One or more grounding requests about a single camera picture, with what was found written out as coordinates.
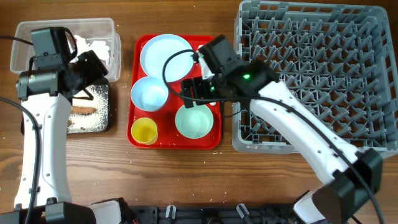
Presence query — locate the light blue bowl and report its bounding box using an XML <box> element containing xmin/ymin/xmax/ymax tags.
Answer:
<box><xmin>131</xmin><ymin>77</ymin><xmax>169</xmax><ymax>112</ymax></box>

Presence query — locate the yellow plastic cup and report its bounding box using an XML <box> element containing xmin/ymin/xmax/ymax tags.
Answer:
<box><xmin>131</xmin><ymin>118</ymin><xmax>158</xmax><ymax>145</ymax></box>

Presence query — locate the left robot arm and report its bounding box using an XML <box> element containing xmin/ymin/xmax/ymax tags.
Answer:
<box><xmin>1</xmin><ymin>27</ymin><xmax>129</xmax><ymax>223</ymax></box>

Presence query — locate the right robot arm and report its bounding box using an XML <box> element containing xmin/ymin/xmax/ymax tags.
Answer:
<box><xmin>180</xmin><ymin>35</ymin><xmax>383</xmax><ymax>223</ymax></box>

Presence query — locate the grey dishwasher rack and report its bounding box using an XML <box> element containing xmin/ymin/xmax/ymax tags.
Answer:
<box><xmin>234</xmin><ymin>1</ymin><xmax>397</xmax><ymax>158</ymax></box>

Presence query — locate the red serving tray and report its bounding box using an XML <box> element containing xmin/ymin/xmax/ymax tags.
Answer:
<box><xmin>127</xmin><ymin>34</ymin><xmax>222</xmax><ymax>150</ymax></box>

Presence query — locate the large light blue plate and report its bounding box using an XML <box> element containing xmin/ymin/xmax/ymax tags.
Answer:
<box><xmin>140</xmin><ymin>34</ymin><xmax>193</xmax><ymax>82</ymax></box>

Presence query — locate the brown carrot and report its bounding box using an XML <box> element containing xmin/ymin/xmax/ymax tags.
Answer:
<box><xmin>71</xmin><ymin>106</ymin><xmax>96</xmax><ymax>114</ymax></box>

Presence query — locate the black waste tray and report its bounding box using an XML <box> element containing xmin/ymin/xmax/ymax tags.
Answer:
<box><xmin>21</xmin><ymin>80</ymin><xmax>110</xmax><ymax>138</ymax></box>

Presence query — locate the clear plastic waste bin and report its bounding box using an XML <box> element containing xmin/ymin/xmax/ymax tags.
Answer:
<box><xmin>14</xmin><ymin>18</ymin><xmax>122</xmax><ymax>82</ymax></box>

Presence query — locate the light green bowl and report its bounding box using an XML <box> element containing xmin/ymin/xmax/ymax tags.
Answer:
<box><xmin>175</xmin><ymin>105</ymin><xmax>214</xmax><ymax>139</ymax></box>

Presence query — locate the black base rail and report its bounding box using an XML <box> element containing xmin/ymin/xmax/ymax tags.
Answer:
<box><xmin>129</xmin><ymin>204</ymin><xmax>301</xmax><ymax>224</ymax></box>

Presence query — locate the white napkin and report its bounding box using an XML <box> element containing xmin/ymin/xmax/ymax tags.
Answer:
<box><xmin>74</xmin><ymin>35</ymin><xmax>111</xmax><ymax>65</ymax></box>

